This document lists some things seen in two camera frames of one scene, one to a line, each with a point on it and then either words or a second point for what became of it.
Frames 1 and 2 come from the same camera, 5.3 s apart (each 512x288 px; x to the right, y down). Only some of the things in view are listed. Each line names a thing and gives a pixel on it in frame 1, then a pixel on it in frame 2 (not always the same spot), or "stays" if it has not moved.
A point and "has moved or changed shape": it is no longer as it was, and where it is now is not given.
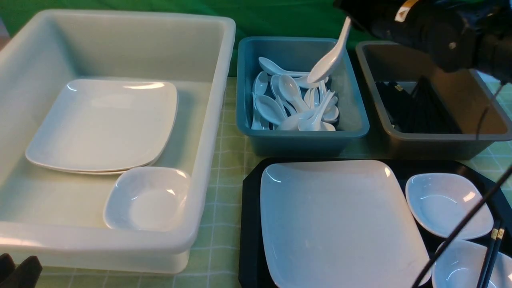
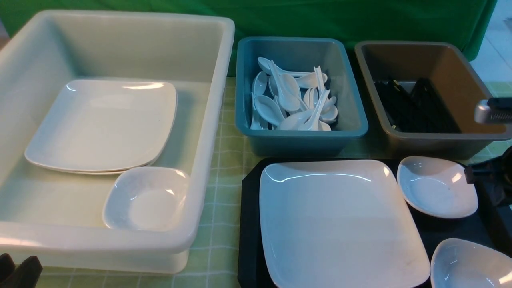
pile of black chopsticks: [421, 112] stays
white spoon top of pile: [270, 67] stays
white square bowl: [441, 201] has moved or changed shape
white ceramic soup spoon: [325, 65] → [289, 89]
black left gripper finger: [7, 266] stays
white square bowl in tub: [155, 199] stays
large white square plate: [336, 224] stays
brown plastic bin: [429, 113] stays
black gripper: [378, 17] → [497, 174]
